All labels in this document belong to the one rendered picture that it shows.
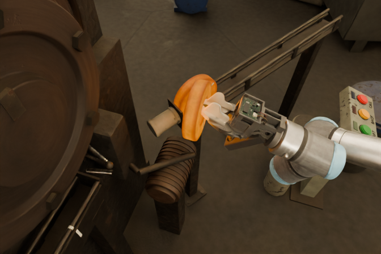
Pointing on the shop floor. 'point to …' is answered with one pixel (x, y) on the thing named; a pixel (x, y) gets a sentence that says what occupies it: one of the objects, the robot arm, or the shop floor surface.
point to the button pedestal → (346, 121)
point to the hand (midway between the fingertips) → (198, 105)
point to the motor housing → (170, 183)
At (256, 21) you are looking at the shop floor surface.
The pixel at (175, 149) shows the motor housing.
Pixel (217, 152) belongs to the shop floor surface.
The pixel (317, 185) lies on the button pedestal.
